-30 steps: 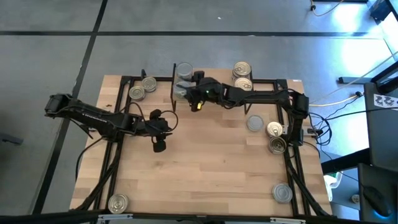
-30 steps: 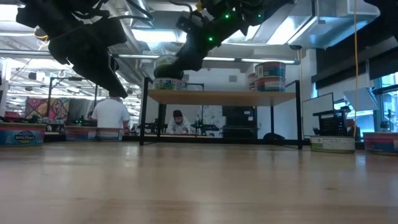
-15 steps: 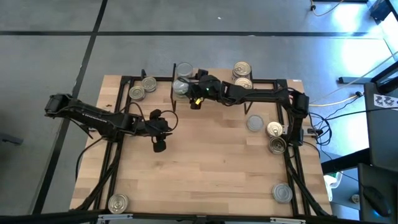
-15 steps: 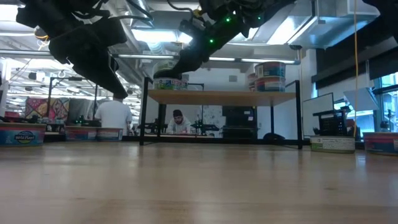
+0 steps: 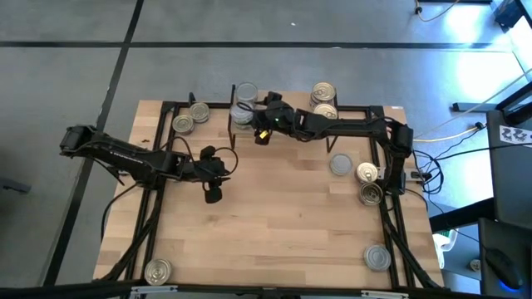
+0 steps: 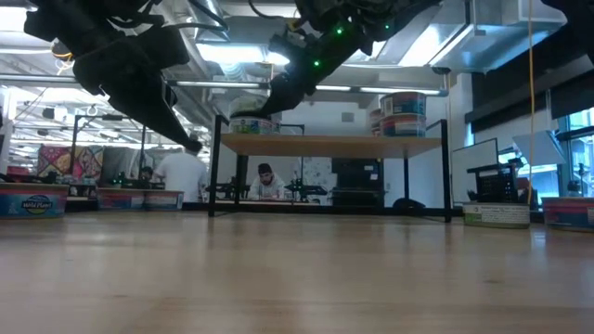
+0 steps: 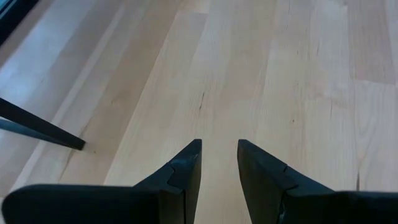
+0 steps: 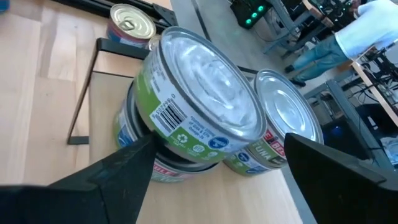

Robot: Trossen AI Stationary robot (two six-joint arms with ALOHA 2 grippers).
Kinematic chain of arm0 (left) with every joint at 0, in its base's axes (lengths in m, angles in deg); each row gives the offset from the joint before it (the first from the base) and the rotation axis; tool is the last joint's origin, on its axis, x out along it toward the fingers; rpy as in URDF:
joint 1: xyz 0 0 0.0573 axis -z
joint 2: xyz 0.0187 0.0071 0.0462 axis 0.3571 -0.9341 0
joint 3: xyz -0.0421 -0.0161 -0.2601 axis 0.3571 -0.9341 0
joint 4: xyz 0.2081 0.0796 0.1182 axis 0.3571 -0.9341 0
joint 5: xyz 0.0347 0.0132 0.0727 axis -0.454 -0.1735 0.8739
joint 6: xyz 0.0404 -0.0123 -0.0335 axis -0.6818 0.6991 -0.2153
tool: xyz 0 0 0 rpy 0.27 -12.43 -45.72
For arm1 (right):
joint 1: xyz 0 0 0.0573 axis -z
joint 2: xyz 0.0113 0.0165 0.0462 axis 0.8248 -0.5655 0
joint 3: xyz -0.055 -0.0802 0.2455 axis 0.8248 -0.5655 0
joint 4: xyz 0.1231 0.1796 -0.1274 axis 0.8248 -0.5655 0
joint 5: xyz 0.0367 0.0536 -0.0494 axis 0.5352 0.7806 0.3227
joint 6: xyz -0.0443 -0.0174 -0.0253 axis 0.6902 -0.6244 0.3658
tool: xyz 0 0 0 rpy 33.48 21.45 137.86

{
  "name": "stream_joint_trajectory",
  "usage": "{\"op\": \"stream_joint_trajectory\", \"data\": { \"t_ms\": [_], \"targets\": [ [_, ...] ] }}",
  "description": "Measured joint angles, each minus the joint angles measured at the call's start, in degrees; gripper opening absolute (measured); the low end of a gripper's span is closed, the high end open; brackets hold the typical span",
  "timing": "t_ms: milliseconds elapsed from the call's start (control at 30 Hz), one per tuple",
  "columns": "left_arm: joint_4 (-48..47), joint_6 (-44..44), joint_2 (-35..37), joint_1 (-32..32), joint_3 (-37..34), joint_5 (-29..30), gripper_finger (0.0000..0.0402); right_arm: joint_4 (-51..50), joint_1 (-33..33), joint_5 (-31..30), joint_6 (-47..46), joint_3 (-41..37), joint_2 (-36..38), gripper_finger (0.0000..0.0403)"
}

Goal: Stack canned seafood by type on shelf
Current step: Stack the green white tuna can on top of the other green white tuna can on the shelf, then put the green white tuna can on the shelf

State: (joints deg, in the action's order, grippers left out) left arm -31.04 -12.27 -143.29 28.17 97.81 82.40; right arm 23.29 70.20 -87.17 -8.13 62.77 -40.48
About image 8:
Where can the wooden desk top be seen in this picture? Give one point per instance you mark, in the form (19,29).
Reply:
(373,90)

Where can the black metal table frame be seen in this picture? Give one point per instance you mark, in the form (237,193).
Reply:
(164,15)

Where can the green label tuna can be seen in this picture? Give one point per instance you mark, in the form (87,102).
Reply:
(202,87)
(124,130)
(286,105)

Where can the grey metal desk frame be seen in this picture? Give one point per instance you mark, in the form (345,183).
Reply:
(342,105)

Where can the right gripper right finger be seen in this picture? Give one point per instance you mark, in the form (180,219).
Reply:
(323,193)

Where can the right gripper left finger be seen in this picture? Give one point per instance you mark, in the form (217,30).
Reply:
(130,186)

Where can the person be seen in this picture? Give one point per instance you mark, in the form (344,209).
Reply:
(367,28)

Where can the blue pink salmon can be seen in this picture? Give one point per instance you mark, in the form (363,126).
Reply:
(3,4)
(132,21)

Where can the black device green lights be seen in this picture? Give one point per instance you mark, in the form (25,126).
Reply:
(248,12)

